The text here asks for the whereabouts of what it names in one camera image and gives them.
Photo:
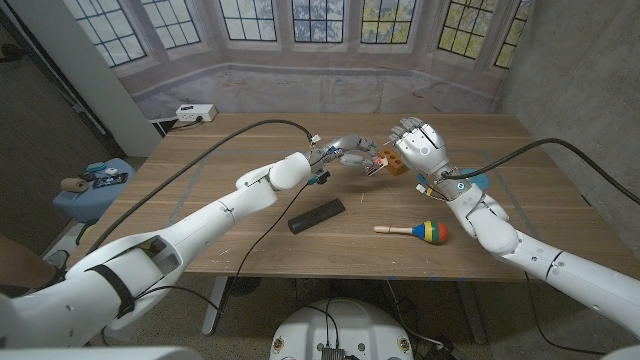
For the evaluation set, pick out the teal round disc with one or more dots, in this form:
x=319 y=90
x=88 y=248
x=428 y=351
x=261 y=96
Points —
x=482 y=180

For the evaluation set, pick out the teal small case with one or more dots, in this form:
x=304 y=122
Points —
x=96 y=167

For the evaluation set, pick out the white power strip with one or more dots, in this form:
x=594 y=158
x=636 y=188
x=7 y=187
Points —
x=196 y=112

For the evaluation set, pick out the white pillar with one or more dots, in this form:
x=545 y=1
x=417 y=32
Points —
x=90 y=75

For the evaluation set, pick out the red and white match box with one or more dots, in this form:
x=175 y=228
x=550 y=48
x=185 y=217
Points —
x=378 y=166

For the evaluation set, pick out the white table leg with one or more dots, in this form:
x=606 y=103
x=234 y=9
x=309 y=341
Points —
x=215 y=305

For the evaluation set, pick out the colourful wooden maraca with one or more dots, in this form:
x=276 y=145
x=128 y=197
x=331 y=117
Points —
x=432 y=232

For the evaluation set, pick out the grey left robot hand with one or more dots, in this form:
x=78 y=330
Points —
x=350 y=147

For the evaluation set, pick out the grey table leg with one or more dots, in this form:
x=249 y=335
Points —
x=472 y=310

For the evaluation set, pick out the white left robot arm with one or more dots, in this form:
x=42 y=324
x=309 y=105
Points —
x=200 y=225

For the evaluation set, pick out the small white gadget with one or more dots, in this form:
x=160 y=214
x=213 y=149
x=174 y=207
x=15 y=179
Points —
x=110 y=171

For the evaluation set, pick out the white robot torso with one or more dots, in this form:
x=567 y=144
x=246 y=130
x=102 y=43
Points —
x=360 y=325

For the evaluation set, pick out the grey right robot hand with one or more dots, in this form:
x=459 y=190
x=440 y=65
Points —
x=425 y=147

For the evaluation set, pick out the printed window backdrop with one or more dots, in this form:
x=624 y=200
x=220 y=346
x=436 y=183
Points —
x=320 y=90

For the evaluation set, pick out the black rectangular bar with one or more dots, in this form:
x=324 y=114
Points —
x=316 y=216

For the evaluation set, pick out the person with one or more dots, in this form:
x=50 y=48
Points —
x=22 y=270

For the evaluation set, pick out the orange wooden block with holes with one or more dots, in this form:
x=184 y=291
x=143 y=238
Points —
x=397 y=167

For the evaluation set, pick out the blue stool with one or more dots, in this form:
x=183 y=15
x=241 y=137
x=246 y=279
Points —
x=85 y=202

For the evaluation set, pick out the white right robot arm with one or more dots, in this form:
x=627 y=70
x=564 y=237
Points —
x=550 y=265

